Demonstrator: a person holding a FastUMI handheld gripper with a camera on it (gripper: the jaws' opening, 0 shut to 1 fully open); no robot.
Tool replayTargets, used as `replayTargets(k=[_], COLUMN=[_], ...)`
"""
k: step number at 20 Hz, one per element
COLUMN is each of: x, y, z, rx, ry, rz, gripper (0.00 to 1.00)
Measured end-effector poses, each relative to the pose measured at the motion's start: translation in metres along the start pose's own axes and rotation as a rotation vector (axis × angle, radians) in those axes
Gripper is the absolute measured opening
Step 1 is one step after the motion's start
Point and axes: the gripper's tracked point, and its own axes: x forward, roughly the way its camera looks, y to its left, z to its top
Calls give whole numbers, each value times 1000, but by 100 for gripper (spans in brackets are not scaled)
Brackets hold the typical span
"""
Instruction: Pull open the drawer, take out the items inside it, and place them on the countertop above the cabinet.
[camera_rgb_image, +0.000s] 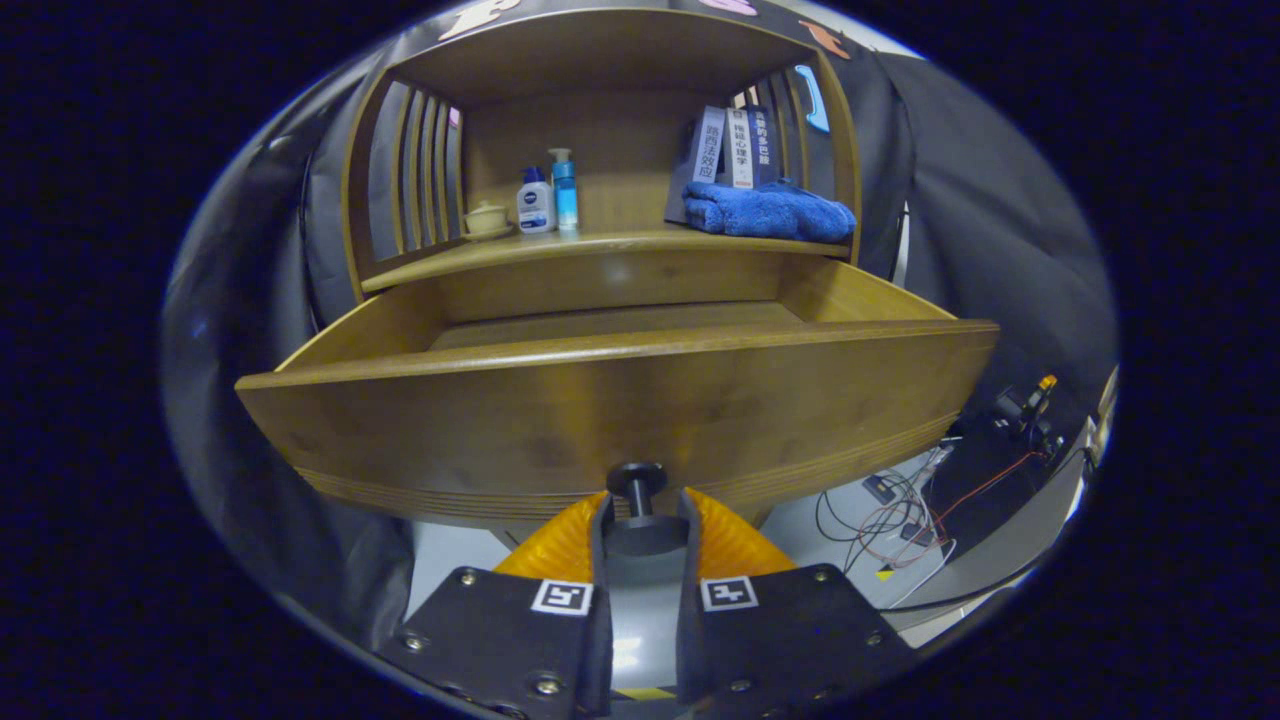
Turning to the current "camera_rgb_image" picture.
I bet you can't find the lilac book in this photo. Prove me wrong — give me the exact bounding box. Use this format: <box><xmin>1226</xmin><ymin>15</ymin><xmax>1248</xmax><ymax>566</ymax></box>
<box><xmin>665</xmin><ymin>105</ymin><xmax>727</xmax><ymax>226</ymax></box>

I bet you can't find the dark blue book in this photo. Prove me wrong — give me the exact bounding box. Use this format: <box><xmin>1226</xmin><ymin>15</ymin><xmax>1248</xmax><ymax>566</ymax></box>
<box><xmin>750</xmin><ymin>104</ymin><xmax>776</xmax><ymax>187</ymax></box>

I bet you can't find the white book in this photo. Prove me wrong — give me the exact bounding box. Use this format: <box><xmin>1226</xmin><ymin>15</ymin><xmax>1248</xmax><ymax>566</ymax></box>
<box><xmin>725</xmin><ymin>107</ymin><xmax>756</xmax><ymax>190</ymax></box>

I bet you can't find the white lotion bottle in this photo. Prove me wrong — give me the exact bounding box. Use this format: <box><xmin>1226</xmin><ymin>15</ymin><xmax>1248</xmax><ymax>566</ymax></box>
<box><xmin>516</xmin><ymin>165</ymin><xmax>557</xmax><ymax>235</ymax></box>

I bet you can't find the beige lidded teacup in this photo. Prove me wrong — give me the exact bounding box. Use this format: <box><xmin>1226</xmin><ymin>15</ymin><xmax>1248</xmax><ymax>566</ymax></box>
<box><xmin>462</xmin><ymin>201</ymin><xmax>515</xmax><ymax>242</ymax></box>

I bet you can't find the blue folded towel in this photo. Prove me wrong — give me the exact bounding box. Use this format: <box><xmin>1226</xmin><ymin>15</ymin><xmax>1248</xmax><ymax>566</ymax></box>
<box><xmin>682</xmin><ymin>178</ymin><xmax>858</xmax><ymax>244</ymax></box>

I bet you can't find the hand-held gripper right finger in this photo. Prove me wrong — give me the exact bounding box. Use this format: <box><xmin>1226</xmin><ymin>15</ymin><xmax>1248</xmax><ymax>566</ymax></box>
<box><xmin>676</xmin><ymin>487</ymin><xmax>916</xmax><ymax>720</ymax></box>

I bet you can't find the wooden countertop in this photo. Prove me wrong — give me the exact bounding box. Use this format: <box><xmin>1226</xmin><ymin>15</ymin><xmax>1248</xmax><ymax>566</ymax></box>
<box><xmin>360</xmin><ymin>228</ymin><xmax>853</xmax><ymax>293</ymax></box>

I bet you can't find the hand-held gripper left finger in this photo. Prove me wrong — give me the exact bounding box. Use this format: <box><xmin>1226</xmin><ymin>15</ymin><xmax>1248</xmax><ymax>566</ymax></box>
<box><xmin>385</xmin><ymin>490</ymin><xmax>613</xmax><ymax>720</ymax></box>

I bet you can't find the wooden drawer with black knob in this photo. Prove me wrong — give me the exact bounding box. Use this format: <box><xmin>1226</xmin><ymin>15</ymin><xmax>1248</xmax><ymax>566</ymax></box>
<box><xmin>235</xmin><ymin>250</ymin><xmax>1001</xmax><ymax>556</ymax></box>

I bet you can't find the black backdrop cloth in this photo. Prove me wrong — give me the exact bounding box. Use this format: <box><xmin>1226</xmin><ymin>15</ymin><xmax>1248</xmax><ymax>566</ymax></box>
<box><xmin>160</xmin><ymin>0</ymin><xmax>1119</xmax><ymax>641</ymax></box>

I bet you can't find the blue pump bottle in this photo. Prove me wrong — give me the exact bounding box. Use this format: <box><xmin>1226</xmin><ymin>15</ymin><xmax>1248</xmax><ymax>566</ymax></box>
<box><xmin>547</xmin><ymin>148</ymin><xmax>580</xmax><ymax>233</ymax></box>

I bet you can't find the wooden cabinet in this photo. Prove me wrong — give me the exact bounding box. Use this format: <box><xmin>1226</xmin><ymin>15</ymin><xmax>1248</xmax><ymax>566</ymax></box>
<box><xmin>340</xmin><ymin>8</ymin><xmax>863</xmax><ymax>301</ymax></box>

